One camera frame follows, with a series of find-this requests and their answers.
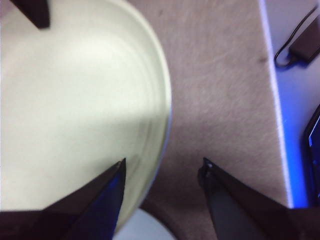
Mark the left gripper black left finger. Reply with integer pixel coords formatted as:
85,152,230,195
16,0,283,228
0,157,127,240

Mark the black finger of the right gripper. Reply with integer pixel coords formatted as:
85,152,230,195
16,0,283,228
8,0,51,30

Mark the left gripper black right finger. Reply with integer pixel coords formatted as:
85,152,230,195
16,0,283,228
197,156,320,240

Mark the blue round plate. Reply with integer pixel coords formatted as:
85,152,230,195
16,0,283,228
113,207,176,240

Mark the green round plate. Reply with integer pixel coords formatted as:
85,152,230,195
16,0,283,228
0,0,173,232

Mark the black electronic device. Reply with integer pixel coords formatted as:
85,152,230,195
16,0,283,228
299,103,320,208

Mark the black power adapter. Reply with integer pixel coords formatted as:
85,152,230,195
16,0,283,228
288,14,320,62

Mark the black adapter cable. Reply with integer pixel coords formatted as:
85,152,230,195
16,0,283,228
273,6,318,68

